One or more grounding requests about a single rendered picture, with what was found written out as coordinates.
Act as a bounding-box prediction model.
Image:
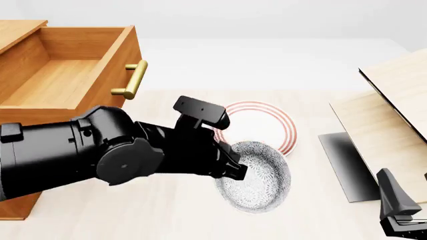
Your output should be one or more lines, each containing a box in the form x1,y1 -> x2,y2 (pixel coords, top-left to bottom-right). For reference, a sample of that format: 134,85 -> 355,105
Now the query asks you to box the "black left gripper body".
134,121 -> 229,179

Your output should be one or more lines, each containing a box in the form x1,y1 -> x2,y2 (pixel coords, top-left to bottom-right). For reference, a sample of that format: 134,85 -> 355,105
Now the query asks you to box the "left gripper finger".
217,140 -> 248,181

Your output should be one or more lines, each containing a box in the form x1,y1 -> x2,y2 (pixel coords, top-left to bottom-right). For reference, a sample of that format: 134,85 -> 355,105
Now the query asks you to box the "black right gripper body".
379,210 -> 427,237

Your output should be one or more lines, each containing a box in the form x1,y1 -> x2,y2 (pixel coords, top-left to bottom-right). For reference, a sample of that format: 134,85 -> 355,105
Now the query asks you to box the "patterned grey bowl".
214,141 -> 292,214

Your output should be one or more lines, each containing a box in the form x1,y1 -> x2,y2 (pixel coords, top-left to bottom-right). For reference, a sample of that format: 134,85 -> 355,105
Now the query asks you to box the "open wooden drawer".
0,24 -> 145,126

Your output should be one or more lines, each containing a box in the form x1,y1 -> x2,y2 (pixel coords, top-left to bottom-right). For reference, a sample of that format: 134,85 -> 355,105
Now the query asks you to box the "wooden cabinet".
0,19 -> 49,221

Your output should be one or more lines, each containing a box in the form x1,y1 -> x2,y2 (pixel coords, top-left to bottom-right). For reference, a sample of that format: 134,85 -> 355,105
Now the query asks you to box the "white plate with red rings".
212,101 -> 298,157

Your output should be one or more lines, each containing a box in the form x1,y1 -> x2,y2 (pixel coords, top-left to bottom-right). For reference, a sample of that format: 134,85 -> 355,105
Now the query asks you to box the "pale wooden panel black edge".
358,47 -> 427,149

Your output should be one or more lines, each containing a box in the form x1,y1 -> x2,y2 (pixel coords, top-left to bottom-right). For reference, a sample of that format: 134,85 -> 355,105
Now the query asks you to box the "brass drawer handle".
110,59 -> 149,101

